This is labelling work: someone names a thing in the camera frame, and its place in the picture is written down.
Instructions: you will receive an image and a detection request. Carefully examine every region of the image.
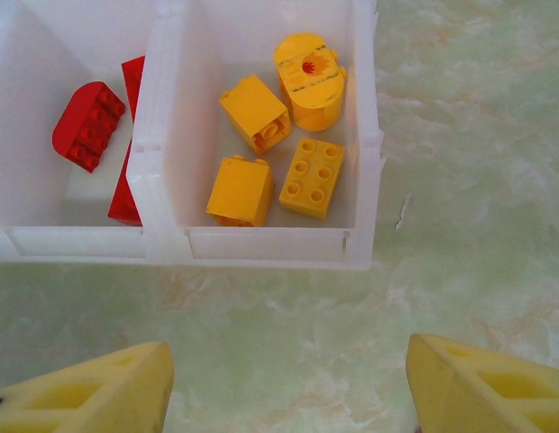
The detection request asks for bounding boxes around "yellow six-stud lego brick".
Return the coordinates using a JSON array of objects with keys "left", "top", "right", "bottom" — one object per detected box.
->
[{"left": 278, "top": 136, "right": 347, "bottom": 222}]

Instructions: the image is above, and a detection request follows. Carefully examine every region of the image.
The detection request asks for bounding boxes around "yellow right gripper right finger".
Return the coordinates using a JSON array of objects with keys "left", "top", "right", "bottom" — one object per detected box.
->
[{"left": 405, "top": 332, "right": 559, "bottom": 433}]

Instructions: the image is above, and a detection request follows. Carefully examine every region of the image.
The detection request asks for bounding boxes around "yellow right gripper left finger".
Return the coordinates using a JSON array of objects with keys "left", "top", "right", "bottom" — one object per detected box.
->
[{"left": 0, "top": 340, "right": 176, "bottom": 433}]

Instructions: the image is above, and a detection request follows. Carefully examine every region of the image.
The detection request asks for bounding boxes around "red long curved lego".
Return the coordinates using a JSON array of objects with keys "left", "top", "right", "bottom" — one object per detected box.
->
[{"left": 106, "top": 55, "right": 148, "bottom": 227}]

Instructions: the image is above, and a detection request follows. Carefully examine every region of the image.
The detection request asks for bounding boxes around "yellow round printed lego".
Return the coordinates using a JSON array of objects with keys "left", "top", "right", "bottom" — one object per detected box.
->
[{"left": 273, "top": 32, "right": 349, "bottom": 134}]

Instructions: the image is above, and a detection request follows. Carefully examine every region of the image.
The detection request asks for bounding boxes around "white plastic bin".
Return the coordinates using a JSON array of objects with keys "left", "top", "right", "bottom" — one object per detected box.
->
[
  {"left": 125, "top": 0, "right": 387, "bottom": 272},
  {"left": 0, "top": 0, "right": 172, "bottom": 265}
]

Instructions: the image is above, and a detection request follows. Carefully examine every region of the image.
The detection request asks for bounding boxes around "red arched lego brick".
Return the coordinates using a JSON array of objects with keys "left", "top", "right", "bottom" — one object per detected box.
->
[{"left": 50, "top": 80, "right": 127, "bottom": 175}]

